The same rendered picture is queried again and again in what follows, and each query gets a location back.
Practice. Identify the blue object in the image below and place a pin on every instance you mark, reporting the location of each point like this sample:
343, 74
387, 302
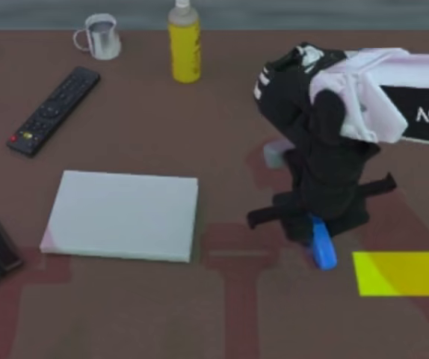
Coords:
324, 248

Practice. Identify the yellow square sheet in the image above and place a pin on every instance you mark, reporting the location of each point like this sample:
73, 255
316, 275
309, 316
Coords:
399, 273

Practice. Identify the grey block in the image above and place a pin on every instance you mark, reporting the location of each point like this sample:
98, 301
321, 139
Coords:
274, 153

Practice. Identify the white rectangular board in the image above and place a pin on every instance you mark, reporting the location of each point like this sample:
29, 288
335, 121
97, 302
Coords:
121, 215

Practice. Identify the black remote control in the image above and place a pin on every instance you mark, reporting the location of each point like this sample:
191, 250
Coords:
52, 112

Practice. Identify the yellow spray bottle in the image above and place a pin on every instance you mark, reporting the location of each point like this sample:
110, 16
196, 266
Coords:
184, 45

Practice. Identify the steel mug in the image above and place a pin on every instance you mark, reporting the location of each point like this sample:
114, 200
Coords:
102, 37

